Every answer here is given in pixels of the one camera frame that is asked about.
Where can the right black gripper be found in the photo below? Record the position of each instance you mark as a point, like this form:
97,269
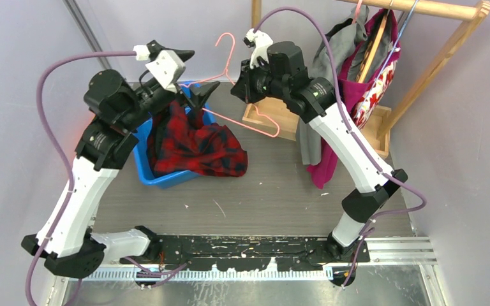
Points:
242,89

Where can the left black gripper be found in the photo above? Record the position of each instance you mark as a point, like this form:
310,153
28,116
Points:
199,94

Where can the pink wire hanger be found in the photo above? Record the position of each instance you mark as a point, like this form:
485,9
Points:
225,73

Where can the red plaid skirt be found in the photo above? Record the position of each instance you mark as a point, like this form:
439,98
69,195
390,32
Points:
231,159

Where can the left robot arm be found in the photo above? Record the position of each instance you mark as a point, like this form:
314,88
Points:
67,243

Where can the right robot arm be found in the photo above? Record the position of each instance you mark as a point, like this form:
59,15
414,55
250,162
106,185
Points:
316,105

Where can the wooden hanger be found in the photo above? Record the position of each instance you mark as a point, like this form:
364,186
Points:
375,50

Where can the grey garment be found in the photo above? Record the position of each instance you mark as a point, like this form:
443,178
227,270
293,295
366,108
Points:
343,39

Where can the floral white red garment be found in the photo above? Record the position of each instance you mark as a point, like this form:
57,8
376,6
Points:
375,90

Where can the magenta garment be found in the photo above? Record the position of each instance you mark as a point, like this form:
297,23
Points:
351,91

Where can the blue plastic bin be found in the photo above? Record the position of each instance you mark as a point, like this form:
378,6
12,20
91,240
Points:
174,146

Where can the wooden clothes rack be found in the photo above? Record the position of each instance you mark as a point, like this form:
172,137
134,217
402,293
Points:
409,88

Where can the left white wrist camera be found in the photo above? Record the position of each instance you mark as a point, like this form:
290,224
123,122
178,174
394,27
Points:
166,68

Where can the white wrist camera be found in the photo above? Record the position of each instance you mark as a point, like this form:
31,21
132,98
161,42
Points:
166,68
259,42

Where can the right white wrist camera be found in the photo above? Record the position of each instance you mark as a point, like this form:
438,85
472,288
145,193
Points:
259,42

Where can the blue wire hanger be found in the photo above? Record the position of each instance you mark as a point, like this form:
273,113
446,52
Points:
401,33

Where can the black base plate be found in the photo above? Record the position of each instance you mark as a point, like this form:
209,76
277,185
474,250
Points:
247,258

